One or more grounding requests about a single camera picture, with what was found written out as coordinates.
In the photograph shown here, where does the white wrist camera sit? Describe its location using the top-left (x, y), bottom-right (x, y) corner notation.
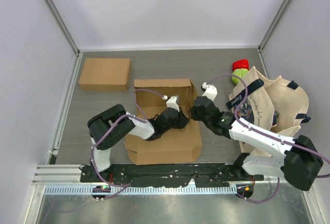
top-left (201, 82), bottom-right (218, 101)
top-left (162, 95), bottom-right (180, 112)

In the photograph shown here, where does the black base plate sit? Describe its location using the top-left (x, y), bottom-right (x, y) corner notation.
top-left (79, 163), bottom-right (266, 188)

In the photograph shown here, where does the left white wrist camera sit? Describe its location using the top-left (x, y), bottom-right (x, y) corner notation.
top-left (162, 95), bottom-right (180, 112)

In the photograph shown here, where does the green toy cabbage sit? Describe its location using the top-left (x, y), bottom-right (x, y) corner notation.
top-left (231, 68), bottom-right (249, 85)

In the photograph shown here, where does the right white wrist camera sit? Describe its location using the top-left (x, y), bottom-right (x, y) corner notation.
top-left (201, 82), bottom-right (218, 101)

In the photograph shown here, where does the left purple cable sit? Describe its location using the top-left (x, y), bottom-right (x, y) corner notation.
top-left (90, 88), bottom-right (168, 200)

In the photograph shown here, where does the white slotted cable duct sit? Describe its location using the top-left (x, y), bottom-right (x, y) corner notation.
top-left (44, 184), bottom-right (237, 196)

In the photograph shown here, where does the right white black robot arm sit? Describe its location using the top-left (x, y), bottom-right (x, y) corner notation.
top-left (190, 96), bottom-right (324, 191)

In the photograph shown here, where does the brown cardboard box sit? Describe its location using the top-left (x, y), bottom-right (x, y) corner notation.
top-left (125, 78), bottom-right (202, 165)
top-left (78, 58), bottom-right (131, 92)

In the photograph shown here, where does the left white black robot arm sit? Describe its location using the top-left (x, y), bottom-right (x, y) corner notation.
top-left (81, 104), bottom-right (189, 182)

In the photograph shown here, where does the red toy pepper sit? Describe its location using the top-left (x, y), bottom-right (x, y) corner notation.
top-left (232, 59), bottom-right (250, 71)

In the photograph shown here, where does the beige tote bag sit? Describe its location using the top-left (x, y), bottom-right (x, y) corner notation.
top-left (226, 66), bottom-right (311, 158)

